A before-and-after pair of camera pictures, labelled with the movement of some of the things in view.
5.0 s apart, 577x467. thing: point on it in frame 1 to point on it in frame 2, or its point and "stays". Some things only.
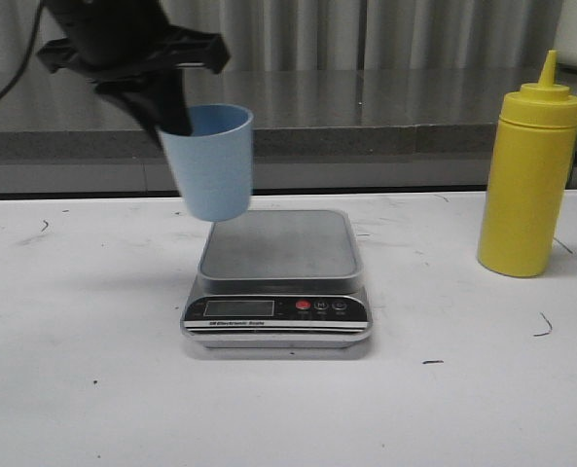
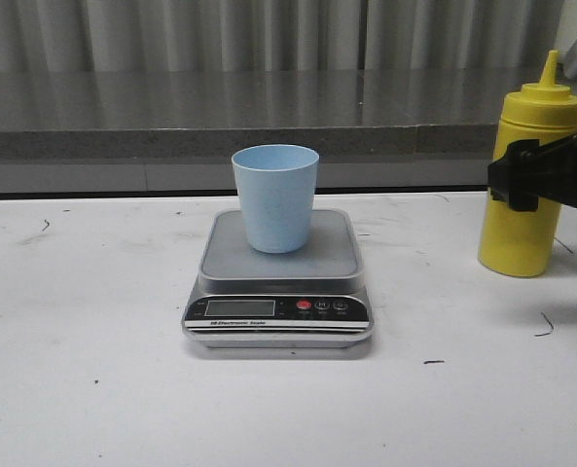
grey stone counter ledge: x=56 y=131 stays
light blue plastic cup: x=214 y=162 to x=277 y=184
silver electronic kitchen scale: x=280 y=278 stays
